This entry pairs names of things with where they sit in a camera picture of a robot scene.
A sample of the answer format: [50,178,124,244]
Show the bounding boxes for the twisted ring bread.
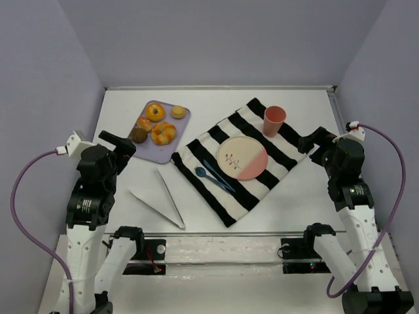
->
[151,122,177,146]

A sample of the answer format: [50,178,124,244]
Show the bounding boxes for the metal tongs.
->
[128,167,186,231]

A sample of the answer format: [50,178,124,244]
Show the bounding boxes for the small yellow muffin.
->
[171,105,187,119]

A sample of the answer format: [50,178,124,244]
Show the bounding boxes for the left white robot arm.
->
[53,131,145,313]

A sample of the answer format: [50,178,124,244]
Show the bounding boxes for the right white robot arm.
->
[298,122,414,313]

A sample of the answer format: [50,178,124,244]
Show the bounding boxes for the dark brown muffin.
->
[130,128,148,143]

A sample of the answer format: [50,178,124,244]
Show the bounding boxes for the small glazed bun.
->
[136,116,153,132]

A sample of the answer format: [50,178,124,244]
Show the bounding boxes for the lavender tray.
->
[128,100,191,164]

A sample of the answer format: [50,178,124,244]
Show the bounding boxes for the black white striped cloth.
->
[172,98,306,227]

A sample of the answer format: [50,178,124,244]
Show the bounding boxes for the orange glazed donut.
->
[145,103,166,122]

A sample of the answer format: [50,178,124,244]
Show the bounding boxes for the pink cup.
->
[263,106,287,137]

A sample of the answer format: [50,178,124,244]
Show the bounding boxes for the cream pink plate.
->
[216,136,268,181]

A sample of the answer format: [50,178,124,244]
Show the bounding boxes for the blue spoon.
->
[194,167,232,192]

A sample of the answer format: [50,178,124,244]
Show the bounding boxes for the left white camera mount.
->
[56,130,94,159]

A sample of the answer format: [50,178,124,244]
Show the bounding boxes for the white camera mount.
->
[56,130,94,159]
[333,121,365,144]

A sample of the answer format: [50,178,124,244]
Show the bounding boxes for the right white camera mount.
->
[333,121,365,144]

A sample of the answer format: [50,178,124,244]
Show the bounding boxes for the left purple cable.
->
[10,148,75,314]

